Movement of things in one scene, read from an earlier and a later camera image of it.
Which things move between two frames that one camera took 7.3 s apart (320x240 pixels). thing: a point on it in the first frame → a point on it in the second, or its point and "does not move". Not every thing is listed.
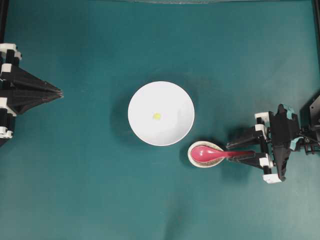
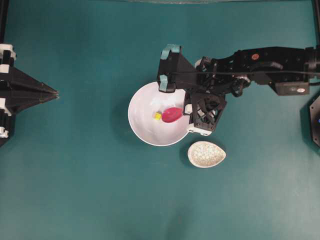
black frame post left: [4, 10] does not move
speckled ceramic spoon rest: [203, 154] does not move
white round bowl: [161, 113] does not move
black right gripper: [280, 128] → [204, 85]
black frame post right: [316, 13] does not move
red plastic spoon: [208, 154] → [171, 114]
